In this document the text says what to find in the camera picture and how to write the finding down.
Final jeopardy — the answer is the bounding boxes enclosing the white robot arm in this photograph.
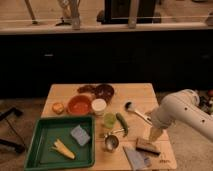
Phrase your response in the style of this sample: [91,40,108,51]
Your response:
[151,89,213,142]

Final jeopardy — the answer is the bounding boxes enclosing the dark purple bowl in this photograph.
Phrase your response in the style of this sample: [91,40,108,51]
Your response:
[95,84,114,103]

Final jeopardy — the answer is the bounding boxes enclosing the orange bowl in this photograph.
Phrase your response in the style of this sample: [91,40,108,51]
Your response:
[67,95,91,116]

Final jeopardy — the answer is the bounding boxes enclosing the white round container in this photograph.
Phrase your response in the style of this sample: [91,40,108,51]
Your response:
[91,99,107,116]

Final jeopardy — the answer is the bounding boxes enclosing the green pepper toy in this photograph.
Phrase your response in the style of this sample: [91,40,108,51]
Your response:
[116,113,129,137]

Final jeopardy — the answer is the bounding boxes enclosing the black stand on floor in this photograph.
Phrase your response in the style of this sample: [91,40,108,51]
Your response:
[0,106,26,155]

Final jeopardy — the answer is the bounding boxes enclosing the light green cup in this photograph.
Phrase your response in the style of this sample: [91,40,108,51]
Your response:
[104,113,116,129]

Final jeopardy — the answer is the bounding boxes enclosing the blue sponge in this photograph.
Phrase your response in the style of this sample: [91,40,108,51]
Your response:
[70,125,90,146]

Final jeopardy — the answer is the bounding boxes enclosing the dark red plate piece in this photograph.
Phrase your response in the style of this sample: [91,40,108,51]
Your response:
[77,85,96,93]

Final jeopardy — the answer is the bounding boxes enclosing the metal measuring cup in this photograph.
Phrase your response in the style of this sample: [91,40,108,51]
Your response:
[104,129,124,152]

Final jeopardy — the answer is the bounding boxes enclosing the green plastic tray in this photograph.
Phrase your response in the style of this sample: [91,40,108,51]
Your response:
[24,116,95,171]

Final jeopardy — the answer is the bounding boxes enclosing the blue grey cloth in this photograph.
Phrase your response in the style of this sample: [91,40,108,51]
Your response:
[123,147,151,171]

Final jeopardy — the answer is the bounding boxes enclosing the brown felt eraser block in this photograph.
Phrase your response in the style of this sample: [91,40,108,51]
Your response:
[136,138,161,155]

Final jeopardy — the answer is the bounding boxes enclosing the yellow corn toy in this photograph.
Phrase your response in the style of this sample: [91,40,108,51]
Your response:
[53,139,75,160]

